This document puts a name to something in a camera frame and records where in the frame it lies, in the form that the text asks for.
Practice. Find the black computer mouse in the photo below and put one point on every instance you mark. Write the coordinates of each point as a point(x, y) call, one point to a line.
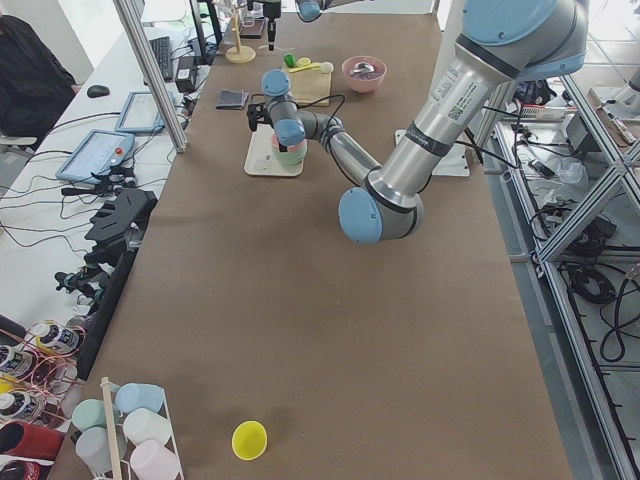
point(97, 91)

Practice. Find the grey folded cloth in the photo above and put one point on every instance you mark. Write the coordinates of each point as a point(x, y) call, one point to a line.
point(231, 100)

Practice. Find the yellow plastic knife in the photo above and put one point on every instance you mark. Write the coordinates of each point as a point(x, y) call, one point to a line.
point(311, 66)

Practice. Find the bamboo cutting board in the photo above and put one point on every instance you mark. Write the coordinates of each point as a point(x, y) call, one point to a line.
point(310, 86)

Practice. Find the seated person in black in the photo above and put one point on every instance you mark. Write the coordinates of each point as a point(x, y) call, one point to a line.
point(35, 87)

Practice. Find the green bowl stack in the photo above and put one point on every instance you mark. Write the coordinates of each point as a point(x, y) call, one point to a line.
point(290, 159)

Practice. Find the metal ice scoop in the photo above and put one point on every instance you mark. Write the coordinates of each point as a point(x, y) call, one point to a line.
point(363, 70)

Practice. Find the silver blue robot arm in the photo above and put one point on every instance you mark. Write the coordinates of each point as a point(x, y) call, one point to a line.
point(499, 41)

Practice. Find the blue tablet pendant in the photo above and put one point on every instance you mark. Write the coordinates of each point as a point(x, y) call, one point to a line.
point(96, 155)

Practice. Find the aluminium frame post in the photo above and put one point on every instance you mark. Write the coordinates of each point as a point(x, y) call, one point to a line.
point(134, 30)

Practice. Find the white garlic bulb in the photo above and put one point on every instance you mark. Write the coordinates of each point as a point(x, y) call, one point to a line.
point(326, 67)

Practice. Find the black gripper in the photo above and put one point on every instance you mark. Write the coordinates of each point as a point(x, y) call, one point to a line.
point(283, 146)

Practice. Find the wooden mug tree stand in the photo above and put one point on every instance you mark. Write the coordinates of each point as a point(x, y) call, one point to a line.
point(231, 46)

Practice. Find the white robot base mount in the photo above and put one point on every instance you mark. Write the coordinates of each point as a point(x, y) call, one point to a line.
point(450, 150)

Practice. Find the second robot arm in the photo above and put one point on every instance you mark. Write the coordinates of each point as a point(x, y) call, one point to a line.
point(307, 10)

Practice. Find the pastel cups rack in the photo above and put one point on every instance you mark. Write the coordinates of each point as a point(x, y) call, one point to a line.
point(127, 433)

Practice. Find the black tool holder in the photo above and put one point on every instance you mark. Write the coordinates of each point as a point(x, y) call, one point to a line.
point(116, 232)

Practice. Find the cream rabbit tray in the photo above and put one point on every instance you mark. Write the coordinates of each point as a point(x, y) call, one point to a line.
point(259, 161)

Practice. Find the pink bowl with ice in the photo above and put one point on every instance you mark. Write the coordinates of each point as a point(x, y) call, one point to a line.
point(362, 85)

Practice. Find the black keyboard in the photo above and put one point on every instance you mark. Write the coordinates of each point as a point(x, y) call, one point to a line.
point(161, 49)

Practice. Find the yellow plastic cup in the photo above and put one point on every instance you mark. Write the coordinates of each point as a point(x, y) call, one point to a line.
point(249, 440)

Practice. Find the green lime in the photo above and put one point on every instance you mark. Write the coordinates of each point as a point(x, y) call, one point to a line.
point(290, 60)

